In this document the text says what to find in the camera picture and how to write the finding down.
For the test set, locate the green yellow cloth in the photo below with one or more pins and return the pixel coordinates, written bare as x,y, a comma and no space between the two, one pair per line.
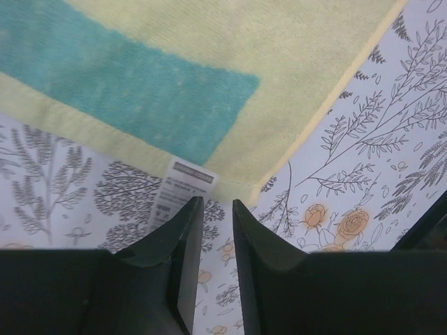
232,86

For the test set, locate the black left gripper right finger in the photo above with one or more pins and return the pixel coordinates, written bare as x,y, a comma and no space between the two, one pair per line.
284,290

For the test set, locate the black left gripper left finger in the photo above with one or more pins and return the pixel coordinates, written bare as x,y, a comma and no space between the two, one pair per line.
148,287

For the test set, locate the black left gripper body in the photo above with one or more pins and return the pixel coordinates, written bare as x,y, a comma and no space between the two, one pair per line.
429,232

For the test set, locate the floral patterned table mat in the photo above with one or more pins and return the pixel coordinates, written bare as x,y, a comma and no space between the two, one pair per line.
374,165

